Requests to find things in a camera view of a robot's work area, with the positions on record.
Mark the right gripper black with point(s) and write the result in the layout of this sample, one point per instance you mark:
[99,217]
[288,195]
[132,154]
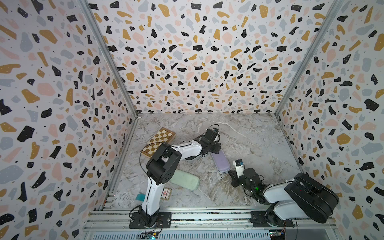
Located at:
[233,175]

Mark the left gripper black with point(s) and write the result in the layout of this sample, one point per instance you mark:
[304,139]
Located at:
[218,148]

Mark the grey sleeve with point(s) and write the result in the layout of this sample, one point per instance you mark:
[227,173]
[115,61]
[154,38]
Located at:
[221,162]

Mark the mint green zippered sleeve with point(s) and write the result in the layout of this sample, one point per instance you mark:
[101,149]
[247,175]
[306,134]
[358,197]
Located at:
[185,180]

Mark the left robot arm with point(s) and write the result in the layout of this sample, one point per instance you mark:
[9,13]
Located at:
[162,166]

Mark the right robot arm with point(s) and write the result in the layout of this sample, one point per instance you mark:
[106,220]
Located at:
[300,197]

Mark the wooden chessboard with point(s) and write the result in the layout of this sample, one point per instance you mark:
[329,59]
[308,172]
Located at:
[163,135]

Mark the small teal block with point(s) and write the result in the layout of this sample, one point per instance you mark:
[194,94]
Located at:
[140,197]

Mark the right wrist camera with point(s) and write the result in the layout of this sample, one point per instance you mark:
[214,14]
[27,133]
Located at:
[240,167]

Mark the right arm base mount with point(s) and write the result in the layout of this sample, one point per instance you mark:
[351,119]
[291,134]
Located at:
[265,219]

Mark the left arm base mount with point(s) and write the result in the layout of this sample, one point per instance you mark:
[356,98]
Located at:
[150,220]

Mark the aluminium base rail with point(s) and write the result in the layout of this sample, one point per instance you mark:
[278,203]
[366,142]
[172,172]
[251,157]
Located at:
[209,223]

